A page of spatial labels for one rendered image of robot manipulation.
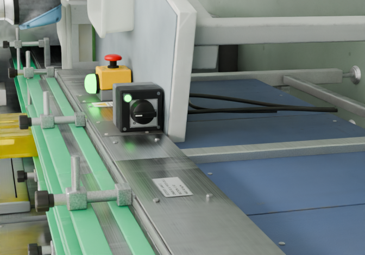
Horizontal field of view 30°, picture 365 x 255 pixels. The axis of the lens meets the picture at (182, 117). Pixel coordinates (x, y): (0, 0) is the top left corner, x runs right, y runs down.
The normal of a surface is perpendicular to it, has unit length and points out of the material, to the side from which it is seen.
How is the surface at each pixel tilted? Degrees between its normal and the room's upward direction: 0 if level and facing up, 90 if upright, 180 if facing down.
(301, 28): 90
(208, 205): 90
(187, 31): 90
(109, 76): 90
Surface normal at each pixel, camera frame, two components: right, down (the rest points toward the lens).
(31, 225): 0.00, -0.97
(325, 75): 0.27, 0.22
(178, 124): 0.26, 0.47
